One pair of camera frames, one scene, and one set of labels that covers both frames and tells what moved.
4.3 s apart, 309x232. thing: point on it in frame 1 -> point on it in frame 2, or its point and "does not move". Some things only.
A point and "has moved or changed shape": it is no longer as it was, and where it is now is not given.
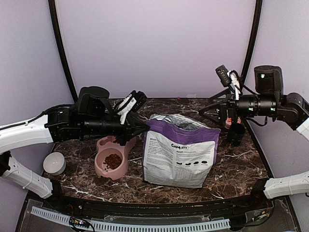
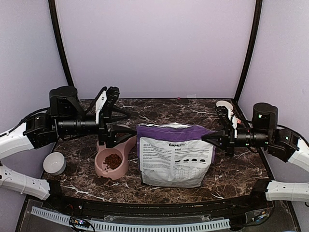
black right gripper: [231, 105] -> [223, 139]
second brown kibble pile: [113, 161] does not move
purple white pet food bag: [178, 152] has moved or changed shape
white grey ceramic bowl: [54, 163] does not move
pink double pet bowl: [111, 160] does not move
